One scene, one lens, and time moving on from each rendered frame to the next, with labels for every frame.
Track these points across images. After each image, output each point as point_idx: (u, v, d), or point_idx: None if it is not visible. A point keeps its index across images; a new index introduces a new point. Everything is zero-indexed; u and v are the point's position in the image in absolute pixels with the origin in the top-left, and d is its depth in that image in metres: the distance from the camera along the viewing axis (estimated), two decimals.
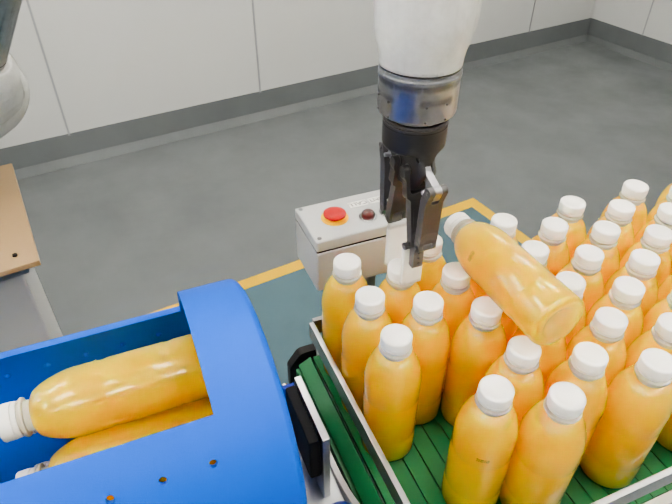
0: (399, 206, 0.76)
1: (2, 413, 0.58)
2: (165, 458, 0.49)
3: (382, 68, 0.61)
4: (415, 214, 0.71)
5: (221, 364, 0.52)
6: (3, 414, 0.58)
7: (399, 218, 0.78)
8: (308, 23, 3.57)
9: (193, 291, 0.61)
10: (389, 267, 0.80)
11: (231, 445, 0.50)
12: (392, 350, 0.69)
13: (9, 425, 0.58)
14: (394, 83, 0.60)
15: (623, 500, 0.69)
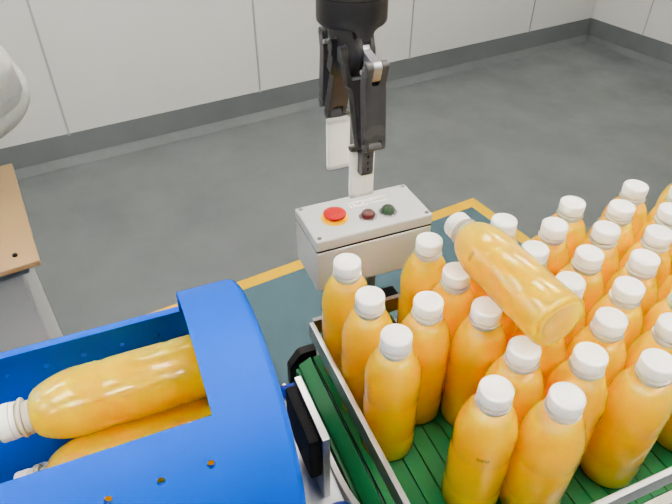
0: (339, 100, 0.70)
1: (0, 413, 0.58)
2: (163, 459, 0.49)
3: None
4: (359, 106, 0.63)
5: (219, 364, 0.52)
6: (1, 414, 0.58)
7: (339, 113, 0.72)
8: (308, 23, 3.57)
9: (192, 291, 0.61)
10: None
11: (229, 446, 0.50)
12: (392, 350, 0.69)
13: (7, 425, 0.58)
14: None
15: (623, 500, 0.69)
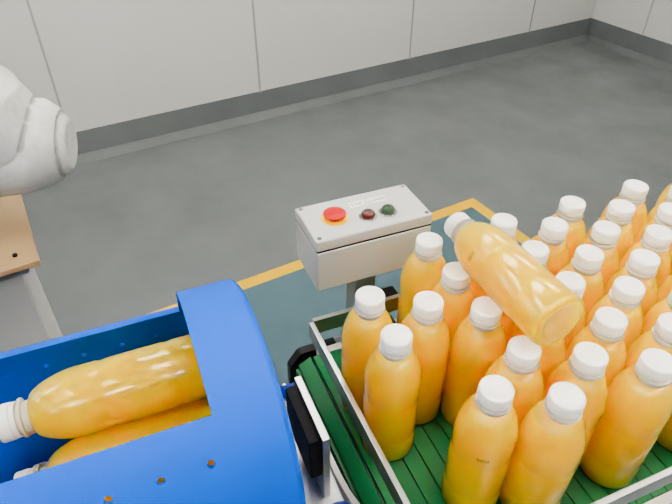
0: None
1: (0, 413, 0.58)
2: (163, 459, 0.49)
3: None
4: None
5: (219, 364, 0.52)
6: (1, 414, 0.58)
7: None
8: (308, 23, 3.57)
9: (192, 291, 0.61)
10: None
11: (229, 446, 0.50)
12: (392, 350, 0.69)
13: (7, 425, 0.58)
14: None
15: (623, 500, 0.69)
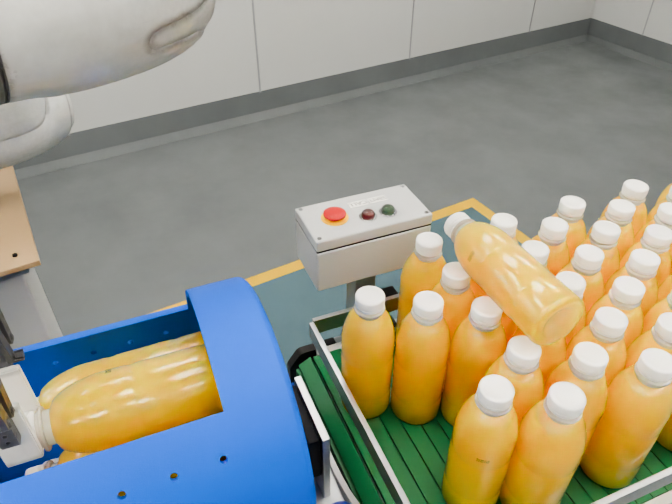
0: None
1: None
2: (176, 454, 0.49)
3: None
4: None
5: (231, 361, 0.53)
6: None
7: (3, 364, 0.51)
8: (308, 23, 3.57)
9: (202, 288, 0.62)
10: None
11: (241, 441, 0.51)
12: None
13: None
14: None
15: (623, 500, 0.69)
